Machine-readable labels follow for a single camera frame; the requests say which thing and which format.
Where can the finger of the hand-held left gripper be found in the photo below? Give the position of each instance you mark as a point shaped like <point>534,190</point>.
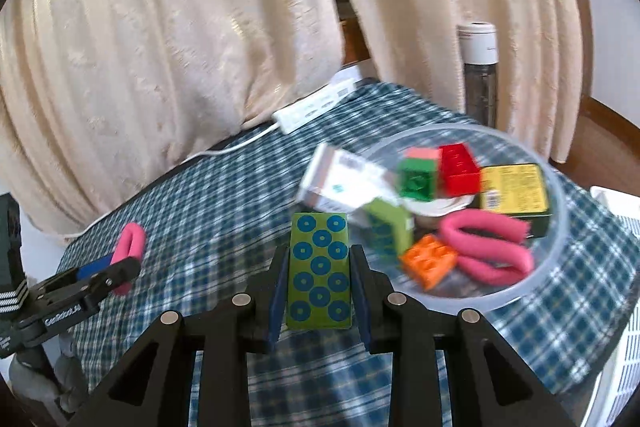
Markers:
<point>97,268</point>
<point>120,272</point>

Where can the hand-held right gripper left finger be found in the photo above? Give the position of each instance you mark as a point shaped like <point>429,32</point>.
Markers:
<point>277,307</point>

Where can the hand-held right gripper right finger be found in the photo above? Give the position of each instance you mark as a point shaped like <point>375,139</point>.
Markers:
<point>361,307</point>

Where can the pink foam loop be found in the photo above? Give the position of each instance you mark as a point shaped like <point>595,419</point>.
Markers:
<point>135,239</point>
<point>480,227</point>

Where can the green blue-dotted block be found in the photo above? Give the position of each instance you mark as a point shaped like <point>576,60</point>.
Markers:
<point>320,277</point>
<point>387,227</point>

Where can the orange toy block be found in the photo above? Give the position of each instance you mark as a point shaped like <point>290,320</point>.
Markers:
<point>430,259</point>

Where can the white medicine box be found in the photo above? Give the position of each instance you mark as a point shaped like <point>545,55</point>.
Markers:
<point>335,182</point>

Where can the white plastic spool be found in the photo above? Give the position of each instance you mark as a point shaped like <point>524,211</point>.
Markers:
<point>445,206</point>

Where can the green and pink block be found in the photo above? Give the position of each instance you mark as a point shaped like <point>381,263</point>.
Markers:
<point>417,182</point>

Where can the red toy block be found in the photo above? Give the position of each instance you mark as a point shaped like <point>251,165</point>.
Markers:
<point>460,172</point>

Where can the dark green box yellow label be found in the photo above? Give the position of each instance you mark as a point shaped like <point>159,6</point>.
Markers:
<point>515,192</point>

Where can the clear plastic bowl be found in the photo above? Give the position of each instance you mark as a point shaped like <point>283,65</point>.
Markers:
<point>550,267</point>

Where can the person's left hand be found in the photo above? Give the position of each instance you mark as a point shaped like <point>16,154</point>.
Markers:
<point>70,372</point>

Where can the blue plaid cloth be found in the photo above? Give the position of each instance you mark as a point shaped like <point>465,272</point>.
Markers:
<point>215,207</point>

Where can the white power strip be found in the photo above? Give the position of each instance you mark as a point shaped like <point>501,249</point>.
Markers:
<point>305,109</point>

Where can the wide cream patterned curtain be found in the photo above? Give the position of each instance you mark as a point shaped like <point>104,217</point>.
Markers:
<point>150,57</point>

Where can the white and grey bottle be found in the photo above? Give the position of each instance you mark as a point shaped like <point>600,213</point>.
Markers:
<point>477,52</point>

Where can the wooden frame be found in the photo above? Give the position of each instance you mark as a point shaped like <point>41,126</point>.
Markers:
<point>352,37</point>

